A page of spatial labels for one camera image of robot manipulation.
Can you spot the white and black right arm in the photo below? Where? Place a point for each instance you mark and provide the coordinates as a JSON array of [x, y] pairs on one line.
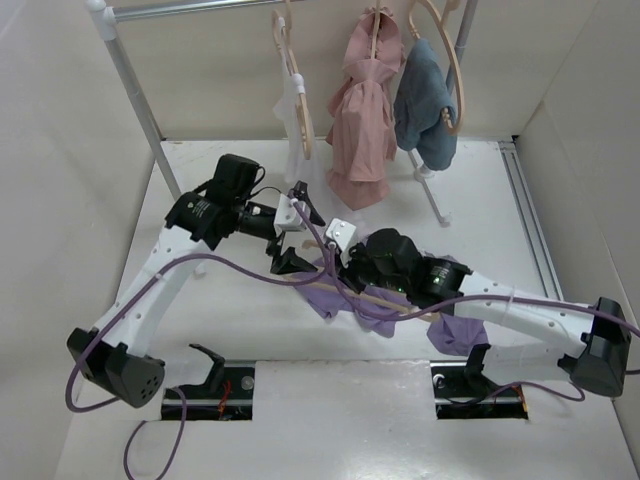
[[587, 345]]

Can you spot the aluminium side rail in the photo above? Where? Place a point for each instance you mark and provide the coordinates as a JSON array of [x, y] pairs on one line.
[[530, 221]]

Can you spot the white clothes rack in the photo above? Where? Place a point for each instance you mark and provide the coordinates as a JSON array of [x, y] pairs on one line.
[[453, 24]]

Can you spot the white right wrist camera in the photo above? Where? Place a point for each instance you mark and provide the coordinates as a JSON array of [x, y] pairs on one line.
[[342, 233]]

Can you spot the purple t shirt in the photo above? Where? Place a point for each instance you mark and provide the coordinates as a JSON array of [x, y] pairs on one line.
[[450, 335]]

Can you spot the pink shirt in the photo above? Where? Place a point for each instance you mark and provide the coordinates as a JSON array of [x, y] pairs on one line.
[[363, 136]]

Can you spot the white tank top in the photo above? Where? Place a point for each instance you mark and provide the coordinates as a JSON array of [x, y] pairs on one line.
[[304, 161]]

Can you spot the blue shirt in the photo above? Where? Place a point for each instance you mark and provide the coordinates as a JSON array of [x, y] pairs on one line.
[[421, 97]]

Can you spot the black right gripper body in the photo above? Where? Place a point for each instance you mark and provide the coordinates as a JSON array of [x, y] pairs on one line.
[[359, 269]]

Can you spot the wooden hanger with pink shirt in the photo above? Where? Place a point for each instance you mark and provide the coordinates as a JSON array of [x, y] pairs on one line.
[[376, 30]]

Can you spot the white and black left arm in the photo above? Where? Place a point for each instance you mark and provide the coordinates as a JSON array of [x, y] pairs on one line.
[[113, 354]]

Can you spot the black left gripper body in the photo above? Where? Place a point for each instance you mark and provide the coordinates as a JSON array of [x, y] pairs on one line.
[[252, 221]]

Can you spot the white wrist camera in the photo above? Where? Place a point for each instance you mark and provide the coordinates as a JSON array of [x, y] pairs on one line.
[[342, 233], [287, 218]]

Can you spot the wooden hanger with tank top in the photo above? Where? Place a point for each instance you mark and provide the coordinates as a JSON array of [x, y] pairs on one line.
[[292, 108]]

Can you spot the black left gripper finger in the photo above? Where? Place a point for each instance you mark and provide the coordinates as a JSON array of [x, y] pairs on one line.
[[289, 262], [300, 193]]

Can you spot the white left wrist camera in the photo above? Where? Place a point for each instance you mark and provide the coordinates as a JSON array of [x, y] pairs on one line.
[[287, 218]]

